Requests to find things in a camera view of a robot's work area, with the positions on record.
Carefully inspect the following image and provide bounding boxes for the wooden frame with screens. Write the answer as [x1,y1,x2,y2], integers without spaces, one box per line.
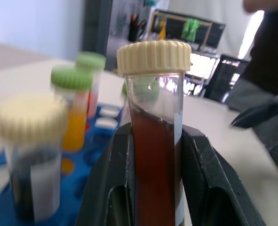
[147,9,226,52]

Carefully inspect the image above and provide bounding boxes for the brown liquid tube cream cap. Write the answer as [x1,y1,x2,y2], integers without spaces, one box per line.
[116,40,192,226]

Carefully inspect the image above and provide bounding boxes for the blue test tube rack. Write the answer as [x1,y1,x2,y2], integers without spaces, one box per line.
[0,102,123,226]

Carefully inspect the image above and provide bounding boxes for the black monitor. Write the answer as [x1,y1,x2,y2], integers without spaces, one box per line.
[204,54,249,103]

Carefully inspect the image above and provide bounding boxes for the orange liquid tube green cap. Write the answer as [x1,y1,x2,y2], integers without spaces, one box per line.
[50,66,94,151]

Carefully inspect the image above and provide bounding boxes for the person in dark shirt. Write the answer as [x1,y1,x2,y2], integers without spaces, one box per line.
[230,0,278,181]

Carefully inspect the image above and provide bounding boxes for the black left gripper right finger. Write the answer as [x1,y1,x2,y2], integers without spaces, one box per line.
[180,124,266,226]

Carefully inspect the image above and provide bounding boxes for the dark liquid tube cream cap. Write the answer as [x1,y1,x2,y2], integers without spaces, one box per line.
[0,94,70,222]

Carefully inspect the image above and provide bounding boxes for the green cloth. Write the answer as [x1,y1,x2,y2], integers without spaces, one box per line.
[181,19,202,40]

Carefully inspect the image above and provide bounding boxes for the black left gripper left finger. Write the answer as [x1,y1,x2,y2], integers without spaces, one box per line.
[74,123,136,226]

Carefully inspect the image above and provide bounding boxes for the red liquid tube green cap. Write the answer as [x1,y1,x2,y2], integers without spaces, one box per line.
[75,52,106,118]

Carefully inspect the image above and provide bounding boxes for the dark grey pillar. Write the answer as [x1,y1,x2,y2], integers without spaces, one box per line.
[81,0,113,71]

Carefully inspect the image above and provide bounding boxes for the black pen holder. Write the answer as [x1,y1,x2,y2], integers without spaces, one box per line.
[128,14,147,43]

